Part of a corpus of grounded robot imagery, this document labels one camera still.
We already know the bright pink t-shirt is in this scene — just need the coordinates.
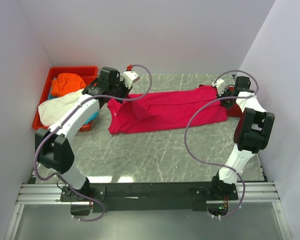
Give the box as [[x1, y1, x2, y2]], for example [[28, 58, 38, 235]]
[[107, 85, 228, 135]]

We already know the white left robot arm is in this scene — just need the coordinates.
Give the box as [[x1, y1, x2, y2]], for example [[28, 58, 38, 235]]
[[34, 67, 140, 201]]

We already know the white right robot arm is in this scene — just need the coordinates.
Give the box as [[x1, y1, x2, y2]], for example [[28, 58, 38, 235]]
[[192, 73, 275, 201]]

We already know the folded dark red t-shirt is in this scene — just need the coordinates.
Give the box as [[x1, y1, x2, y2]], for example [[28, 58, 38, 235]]
[[226, 99, 242, 118]]

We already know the red plastic bin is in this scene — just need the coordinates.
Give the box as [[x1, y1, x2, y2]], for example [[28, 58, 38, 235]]
[[32, 66, 98, 130]]

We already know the light blue t-shirt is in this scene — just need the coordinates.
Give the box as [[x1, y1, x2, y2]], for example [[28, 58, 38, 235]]
[[85, 111, 99, 124]]

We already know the orange t-shirt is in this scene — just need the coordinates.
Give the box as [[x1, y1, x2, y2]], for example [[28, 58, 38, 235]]
[[50, 73, 87, 97]]

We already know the white t-shirt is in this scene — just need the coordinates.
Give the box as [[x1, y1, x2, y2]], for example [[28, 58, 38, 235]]
[[38, 89, 83, 127]]

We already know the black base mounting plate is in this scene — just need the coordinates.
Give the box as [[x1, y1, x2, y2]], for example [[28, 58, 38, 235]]
[[60, 181, 239, 216]]

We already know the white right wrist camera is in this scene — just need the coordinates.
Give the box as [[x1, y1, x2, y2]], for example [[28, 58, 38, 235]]
[[211, 78, 226, 88]]

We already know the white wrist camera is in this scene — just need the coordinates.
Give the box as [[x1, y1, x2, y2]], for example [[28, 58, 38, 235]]
[[211, 78, 226, 88], [121, 70, 141, 88]]

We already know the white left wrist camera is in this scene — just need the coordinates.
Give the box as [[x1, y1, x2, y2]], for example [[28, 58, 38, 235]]
[[121, 70, 141, 88]]

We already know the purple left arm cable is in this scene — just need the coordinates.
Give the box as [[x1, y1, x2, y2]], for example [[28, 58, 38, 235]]
[[33, 64, 153, 222]]

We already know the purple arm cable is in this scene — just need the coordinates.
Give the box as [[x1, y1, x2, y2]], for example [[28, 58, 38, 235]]
[[33, 64, 153, 222], [183, 70, 260, 220]]

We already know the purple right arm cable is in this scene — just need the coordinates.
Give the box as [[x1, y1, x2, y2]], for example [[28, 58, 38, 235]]
[[183, 70, 260, 220]]

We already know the aluminium extrusion rail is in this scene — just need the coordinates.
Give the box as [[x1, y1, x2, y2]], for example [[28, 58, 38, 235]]
[[16, 182, 281, 205]]

